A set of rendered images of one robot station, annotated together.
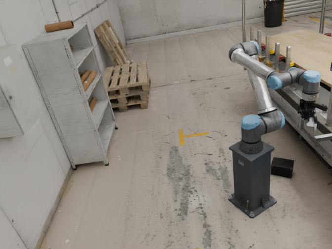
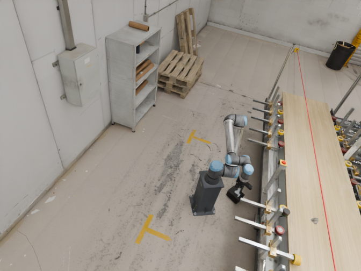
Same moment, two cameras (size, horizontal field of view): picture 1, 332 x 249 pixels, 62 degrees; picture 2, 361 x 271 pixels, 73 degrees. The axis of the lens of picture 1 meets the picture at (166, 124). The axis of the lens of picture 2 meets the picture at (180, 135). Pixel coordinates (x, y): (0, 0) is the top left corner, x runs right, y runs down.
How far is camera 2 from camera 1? 1.05 m
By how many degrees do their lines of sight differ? 15
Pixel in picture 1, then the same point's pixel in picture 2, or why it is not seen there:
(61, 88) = (121, 74)
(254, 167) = (206, 191)
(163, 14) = (247, 13)
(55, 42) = (127, 45)
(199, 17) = (276, 29)
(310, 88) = (243, 175)
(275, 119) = (232, 172)
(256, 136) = (214, 176)
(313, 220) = (226, 236)
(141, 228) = (129, 186)
